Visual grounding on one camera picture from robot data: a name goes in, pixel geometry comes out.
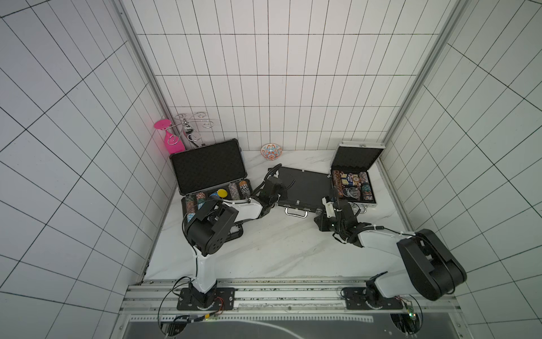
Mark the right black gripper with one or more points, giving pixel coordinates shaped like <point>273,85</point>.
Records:
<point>335,203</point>

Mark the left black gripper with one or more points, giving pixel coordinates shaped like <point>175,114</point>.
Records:
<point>282,193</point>

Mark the black poker case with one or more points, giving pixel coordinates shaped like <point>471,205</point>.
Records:
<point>305,191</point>
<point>202,172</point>

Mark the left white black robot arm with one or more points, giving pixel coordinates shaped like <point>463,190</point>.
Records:
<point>208,230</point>

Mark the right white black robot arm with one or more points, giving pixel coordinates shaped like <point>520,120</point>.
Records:
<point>427,265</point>

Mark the right silver poker case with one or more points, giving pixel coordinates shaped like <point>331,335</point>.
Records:
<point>349,171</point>

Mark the yellow round chip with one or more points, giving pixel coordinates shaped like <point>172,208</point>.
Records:
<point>222,193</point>

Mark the colourful patterned bowl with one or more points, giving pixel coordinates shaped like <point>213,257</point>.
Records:
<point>271,152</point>

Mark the pink wine glass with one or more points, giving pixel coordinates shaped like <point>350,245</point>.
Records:
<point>173,143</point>

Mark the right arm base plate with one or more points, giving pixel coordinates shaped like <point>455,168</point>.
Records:
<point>361,298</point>

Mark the silver wire glass holder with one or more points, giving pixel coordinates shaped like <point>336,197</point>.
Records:
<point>192,125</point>

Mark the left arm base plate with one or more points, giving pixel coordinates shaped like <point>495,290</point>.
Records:
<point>214,300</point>

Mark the aluminium mounting rail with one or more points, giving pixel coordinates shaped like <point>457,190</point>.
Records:
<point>161,299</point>

